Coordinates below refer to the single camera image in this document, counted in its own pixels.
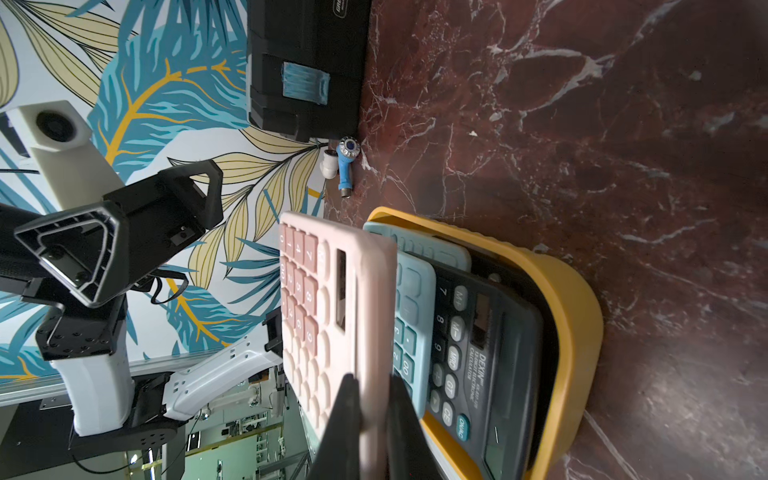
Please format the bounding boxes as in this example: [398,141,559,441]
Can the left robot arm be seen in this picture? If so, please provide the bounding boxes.
[1,161,281,453]

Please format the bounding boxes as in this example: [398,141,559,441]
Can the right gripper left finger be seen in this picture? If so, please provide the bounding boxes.
[307,374,362,480]

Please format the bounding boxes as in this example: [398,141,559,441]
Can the pink calculator face down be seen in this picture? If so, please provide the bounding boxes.
[279,211,397,479]

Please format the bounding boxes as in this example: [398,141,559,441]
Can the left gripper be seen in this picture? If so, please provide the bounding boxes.
[14,160,223,308]

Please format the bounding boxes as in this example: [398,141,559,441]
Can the light blue calculator face up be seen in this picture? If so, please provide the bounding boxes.
[363,221,472,272]

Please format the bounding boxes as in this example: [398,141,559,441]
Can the black calculator with grey keys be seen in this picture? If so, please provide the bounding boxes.
[422,262,544,479]

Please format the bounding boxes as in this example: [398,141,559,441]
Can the black plastic toolbox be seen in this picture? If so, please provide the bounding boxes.
[246,0,371,142]

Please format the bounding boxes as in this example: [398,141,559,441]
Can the yellow plastic storage tray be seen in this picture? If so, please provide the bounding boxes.
[367,207,604,479]

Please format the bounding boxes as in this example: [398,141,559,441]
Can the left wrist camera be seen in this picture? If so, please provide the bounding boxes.
[1,100,124,210]

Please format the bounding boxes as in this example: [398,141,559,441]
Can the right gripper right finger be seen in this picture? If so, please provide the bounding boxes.
[386,375,442,480]

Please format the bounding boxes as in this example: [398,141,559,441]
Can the white pipe fitting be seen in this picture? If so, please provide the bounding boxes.
[320,148,339,180]

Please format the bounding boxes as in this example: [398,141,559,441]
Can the light blue calculator face down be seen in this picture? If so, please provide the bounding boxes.
[393,252,436,419]

